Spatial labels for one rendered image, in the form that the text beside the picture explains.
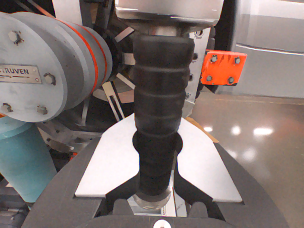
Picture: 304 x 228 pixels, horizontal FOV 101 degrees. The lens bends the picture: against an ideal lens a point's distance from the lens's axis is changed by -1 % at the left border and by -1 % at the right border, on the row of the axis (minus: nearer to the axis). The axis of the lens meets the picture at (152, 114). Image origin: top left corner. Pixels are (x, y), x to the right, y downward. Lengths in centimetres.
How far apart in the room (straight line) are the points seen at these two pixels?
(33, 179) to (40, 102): 24
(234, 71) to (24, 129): 44
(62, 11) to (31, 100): 19
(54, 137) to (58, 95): 29
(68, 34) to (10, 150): 24
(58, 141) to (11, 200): 32
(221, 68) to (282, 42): 29
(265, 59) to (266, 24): 10
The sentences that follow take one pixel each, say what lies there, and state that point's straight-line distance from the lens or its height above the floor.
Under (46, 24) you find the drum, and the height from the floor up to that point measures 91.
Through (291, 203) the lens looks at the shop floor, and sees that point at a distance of 142.
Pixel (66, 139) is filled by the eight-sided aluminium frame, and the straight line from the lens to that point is 48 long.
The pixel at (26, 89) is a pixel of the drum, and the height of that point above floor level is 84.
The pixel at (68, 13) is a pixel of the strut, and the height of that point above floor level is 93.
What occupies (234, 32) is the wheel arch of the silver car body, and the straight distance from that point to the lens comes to 50.
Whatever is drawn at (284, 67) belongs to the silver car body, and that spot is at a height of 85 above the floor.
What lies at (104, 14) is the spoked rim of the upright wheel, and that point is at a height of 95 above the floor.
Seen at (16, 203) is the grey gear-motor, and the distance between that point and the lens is 72.
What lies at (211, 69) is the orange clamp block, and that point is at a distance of 32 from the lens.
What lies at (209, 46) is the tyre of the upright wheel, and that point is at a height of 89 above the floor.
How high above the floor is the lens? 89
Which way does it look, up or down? 29 degrees down
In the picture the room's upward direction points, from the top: 4 degrees clockwise
